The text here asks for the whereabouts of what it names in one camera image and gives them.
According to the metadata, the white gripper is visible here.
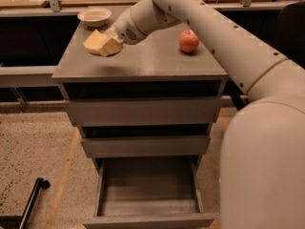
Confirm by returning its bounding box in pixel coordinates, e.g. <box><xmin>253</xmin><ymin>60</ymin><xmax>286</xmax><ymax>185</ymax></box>
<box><xmin>99</xmin><ymin>9</ymin><xmax>147</xmax><ymax>57</ymax></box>

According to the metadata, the yellow sponge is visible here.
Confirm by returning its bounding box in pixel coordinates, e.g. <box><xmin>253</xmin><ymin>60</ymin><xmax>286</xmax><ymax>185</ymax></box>
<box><xmin>83</xmin><ymin>30</ymin><xmax>111</xmax><ymax>57</ymax></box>

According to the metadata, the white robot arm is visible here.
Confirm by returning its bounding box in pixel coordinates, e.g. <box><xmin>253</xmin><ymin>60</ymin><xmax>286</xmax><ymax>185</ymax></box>
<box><xmin>107</xmin><ymin>0</ymin><xmax>305</xmax><ymax>229</ymax></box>

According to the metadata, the grey drawer cabinet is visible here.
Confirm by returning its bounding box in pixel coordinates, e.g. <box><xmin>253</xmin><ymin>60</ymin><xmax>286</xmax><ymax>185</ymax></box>
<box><xmin>52</xmin><ymin>24</ymin><xmax>228</xmax><ymax>167</ymax></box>

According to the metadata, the grey top drawer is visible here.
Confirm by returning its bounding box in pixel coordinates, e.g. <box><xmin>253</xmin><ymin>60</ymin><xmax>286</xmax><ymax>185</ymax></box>
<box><xmin>68</xmin><ymin>97</ymin><xmax>221</xmax><ymax>126</ymax></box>

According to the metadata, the grey middle drawer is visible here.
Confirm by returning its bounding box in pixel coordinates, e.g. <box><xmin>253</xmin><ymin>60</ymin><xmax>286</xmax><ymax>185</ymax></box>
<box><xmin>81</xmin><ymin>135</ymin><xmax>210</xmax><ymax>157</ymax></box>

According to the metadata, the grey open bottom drawer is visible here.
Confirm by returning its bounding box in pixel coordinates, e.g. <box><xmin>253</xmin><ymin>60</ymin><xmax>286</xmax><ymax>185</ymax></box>
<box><xmin>83</xmin><ymin>156</ymin><xmax>214</xmax><ymax>229</ymax></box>

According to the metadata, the white ceramic bowl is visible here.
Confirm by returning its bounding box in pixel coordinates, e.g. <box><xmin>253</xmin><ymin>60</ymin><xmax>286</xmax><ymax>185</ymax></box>
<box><xmin>77</xmin><ymin>8</ymin><xmax>112</xmax><ymax>28</ymax></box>

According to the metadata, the red apple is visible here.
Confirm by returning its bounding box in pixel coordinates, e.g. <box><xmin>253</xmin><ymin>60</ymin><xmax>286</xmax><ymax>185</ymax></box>
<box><xmin>178</xmin><ymin>30</ymin><xmax>200</xmax><ymax>53</ymax></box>

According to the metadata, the black office chair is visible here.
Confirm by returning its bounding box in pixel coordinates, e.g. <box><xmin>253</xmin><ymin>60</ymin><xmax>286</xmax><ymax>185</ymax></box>
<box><xmin>274</xmin><ymin>2</ymin><xmax>305</xmax><ymax>69</ymax></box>

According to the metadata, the black wheeled stand leg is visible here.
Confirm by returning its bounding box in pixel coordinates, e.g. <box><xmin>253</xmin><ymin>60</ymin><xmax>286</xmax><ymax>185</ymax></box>
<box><xmin>0</xmin><ymin>177</ymin><xmax>51</xmax><ymax>229</ymax></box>

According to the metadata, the grey desk frame rail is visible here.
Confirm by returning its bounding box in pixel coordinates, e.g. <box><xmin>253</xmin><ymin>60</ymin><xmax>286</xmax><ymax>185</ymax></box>
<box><xmin>0</xmin><ymin>66</ymin><xmax>56</xmax><ymax>88</ymax></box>

